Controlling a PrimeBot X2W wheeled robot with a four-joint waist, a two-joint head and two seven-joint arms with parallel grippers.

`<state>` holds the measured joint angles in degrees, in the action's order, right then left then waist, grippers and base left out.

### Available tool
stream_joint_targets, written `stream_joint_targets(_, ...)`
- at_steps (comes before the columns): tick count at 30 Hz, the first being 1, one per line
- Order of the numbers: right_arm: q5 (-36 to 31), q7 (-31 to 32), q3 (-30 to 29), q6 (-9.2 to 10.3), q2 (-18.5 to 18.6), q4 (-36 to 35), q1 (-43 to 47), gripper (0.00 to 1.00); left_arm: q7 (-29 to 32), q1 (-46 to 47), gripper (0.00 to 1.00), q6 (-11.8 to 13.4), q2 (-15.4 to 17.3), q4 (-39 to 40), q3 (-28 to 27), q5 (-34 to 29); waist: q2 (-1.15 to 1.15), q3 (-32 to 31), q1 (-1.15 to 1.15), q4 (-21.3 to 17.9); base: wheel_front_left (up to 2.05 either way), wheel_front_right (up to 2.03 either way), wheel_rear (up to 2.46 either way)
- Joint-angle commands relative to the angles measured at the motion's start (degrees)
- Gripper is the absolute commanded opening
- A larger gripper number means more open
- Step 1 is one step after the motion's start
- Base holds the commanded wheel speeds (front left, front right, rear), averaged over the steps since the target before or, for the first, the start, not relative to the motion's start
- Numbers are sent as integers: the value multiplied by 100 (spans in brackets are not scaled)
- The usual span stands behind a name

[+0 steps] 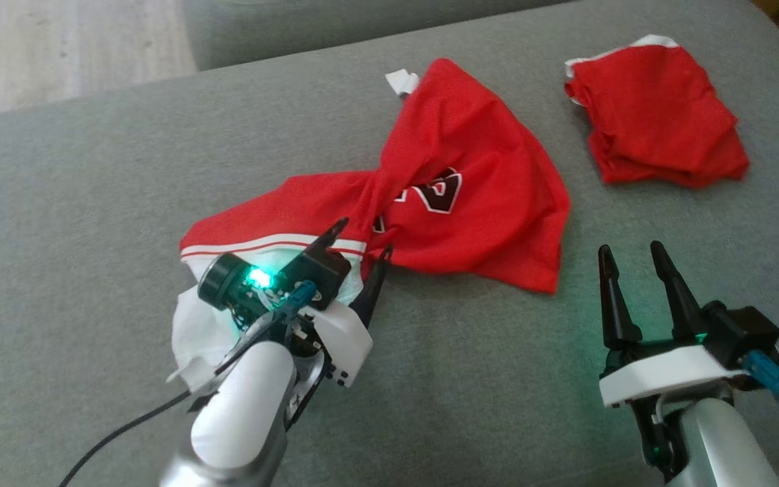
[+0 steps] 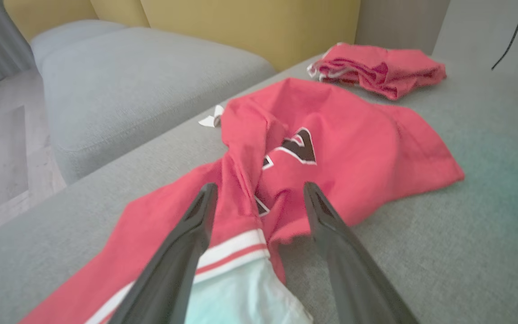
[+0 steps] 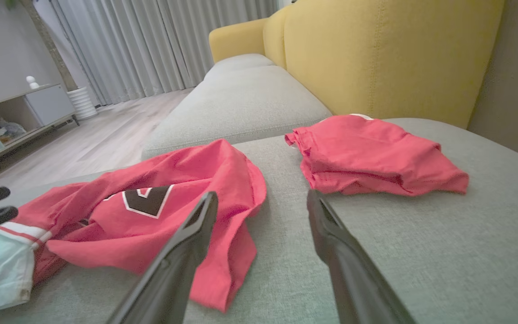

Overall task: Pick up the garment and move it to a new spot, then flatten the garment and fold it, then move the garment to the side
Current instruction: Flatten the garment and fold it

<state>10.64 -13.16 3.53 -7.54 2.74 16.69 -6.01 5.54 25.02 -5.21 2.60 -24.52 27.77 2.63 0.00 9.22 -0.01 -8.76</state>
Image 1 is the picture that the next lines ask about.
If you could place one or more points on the red shorts white trim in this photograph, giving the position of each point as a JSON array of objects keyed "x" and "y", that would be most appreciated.
[{"x": 660, "y": 115}]

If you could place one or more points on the red jersey with white trim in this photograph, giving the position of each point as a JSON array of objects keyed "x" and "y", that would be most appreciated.
[{"x": 470, "y": 135}]

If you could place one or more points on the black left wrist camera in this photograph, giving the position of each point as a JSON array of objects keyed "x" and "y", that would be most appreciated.
[{"x": 217, "y": 281}]

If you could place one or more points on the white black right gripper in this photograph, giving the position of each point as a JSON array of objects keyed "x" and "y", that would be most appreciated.
[{"x": 660, "y": 375}]

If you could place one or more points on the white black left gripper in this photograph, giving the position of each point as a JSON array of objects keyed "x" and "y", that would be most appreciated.
[{"x": 345, "y": 338}]

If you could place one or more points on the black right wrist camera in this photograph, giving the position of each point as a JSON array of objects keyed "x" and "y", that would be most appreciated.
[{"x": 748, "y": 331}]

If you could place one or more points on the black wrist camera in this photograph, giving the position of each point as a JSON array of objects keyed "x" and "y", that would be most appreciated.
[
  {"x": 217, "y": 281},
  {"x": 748, "y": 331}
]

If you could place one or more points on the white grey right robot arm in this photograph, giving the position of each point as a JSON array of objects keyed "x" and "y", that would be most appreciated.
[{"x": 721, "y": 446}]

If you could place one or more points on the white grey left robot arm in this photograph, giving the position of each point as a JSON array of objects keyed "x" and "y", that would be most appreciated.
[{"x": 241, "y": 419}]

